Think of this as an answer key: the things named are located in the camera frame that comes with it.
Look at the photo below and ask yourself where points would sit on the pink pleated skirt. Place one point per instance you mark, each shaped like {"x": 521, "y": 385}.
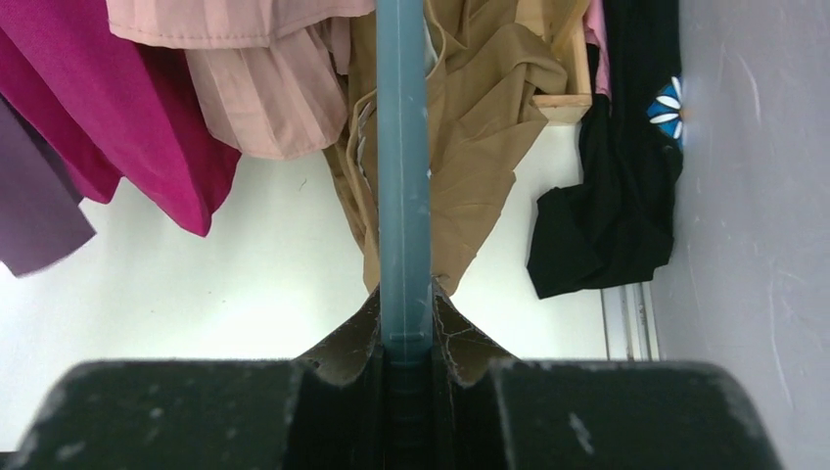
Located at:
{"x": 267, "y": 73}

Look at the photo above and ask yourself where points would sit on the black floral garment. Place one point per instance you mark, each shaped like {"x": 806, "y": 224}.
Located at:
{"x": 615, "y": 227}

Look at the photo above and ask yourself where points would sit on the wooden clothes rack frame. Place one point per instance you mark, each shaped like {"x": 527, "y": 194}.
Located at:
{"x": 560, "y": 24}

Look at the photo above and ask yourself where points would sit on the magenta skirt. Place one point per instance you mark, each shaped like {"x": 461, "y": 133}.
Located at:
{"x": 113, "y": 110}

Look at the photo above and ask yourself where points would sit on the blue-grey plastic hanger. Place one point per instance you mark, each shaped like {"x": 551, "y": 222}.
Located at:
{"x": 403, "y": 183}

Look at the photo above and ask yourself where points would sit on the purple pleated skirt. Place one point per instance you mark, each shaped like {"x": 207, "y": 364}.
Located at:
{"x": 41, "y": 221}

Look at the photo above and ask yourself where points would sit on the pink plastic hanger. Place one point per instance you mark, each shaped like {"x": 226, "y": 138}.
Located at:
{"x": 594, "y": 28}

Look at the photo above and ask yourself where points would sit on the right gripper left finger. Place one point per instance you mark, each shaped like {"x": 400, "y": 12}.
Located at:
{"x": 321, "y": 410}

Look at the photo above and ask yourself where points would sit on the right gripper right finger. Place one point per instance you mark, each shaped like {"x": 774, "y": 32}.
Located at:
{"x": 496, "y": 411}

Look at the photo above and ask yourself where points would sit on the tan brown skirt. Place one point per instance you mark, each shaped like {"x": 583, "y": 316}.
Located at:
{"x": 481, "y": 123}

